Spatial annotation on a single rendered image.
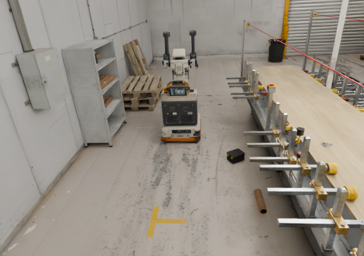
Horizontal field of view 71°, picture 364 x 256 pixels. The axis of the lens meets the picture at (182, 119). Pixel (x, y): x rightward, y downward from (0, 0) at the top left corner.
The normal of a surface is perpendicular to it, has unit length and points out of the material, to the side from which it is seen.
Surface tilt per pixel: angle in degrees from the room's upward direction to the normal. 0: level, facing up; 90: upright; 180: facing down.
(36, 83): 90
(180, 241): 0
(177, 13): 90
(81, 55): 90
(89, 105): 90
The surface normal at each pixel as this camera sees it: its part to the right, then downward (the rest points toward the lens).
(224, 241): -0.05, -0.90
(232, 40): -0.07, 0.43
